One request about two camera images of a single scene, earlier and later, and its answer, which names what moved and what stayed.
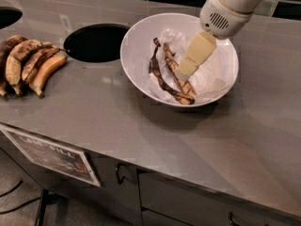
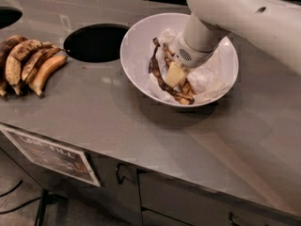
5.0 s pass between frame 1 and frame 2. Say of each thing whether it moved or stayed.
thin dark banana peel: stayed
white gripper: moved
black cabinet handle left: stayed
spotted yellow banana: stayed
